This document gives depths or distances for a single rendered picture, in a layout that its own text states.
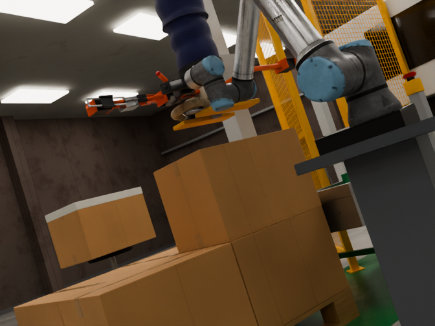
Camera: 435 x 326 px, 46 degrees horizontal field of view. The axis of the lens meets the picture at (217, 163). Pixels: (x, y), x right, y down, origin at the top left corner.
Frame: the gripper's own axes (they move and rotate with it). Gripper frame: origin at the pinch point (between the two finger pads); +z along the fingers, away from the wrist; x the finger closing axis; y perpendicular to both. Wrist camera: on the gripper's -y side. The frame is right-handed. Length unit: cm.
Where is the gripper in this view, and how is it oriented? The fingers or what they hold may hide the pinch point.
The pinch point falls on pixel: (163, 97)
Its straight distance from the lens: 233.9
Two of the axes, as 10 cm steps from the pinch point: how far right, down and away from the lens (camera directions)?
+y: 7.3, -1.9, 6.6
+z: -6.1, 2.6, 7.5
